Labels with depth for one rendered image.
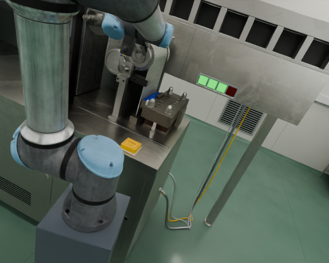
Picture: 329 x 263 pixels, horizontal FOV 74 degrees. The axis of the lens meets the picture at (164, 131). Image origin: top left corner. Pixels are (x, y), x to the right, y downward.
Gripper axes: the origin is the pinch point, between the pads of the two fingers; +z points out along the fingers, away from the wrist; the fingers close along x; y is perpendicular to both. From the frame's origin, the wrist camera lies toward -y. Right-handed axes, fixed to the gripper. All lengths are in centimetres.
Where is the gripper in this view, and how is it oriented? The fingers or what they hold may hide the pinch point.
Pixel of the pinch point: (140, 54)
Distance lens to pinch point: 107.8
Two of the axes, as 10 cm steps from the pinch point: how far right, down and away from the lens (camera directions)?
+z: 0.5, 2.6, 9.6
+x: -9.0, -4.0, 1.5
